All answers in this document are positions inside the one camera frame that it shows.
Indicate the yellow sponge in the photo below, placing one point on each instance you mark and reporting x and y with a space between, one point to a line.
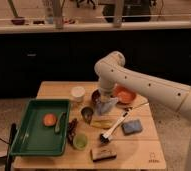
101 123

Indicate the wooden table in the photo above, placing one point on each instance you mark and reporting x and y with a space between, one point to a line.
134 152

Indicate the small green cup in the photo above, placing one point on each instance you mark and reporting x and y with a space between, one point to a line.
80 141

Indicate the grey-blue cloth towel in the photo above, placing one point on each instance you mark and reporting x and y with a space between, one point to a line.
105 106

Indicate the white paper cup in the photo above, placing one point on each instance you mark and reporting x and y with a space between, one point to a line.
78 93

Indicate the dark red grapes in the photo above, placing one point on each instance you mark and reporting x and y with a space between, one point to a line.
71 132

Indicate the orange round fruit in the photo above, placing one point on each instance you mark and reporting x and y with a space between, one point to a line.
49 119

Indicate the orange bowl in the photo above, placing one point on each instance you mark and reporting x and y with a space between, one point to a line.
124 95

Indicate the green plastic tray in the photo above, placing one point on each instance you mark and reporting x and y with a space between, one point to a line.
33 138

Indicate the green cucumber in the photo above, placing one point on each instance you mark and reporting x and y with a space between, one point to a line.
57 126

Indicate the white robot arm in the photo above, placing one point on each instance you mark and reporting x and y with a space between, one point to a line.
176 96

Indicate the dark purple bowl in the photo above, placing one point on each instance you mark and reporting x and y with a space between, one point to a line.
95 96

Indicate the black stand left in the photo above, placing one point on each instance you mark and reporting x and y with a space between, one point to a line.
9 158

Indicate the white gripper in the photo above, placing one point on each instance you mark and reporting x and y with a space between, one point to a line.
105 94

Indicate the blue sponge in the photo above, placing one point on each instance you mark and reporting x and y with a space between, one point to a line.
131 127

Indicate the small metal cup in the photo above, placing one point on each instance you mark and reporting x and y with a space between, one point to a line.
87 113

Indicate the wooden block with handle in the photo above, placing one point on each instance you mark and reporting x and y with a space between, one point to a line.
100 154

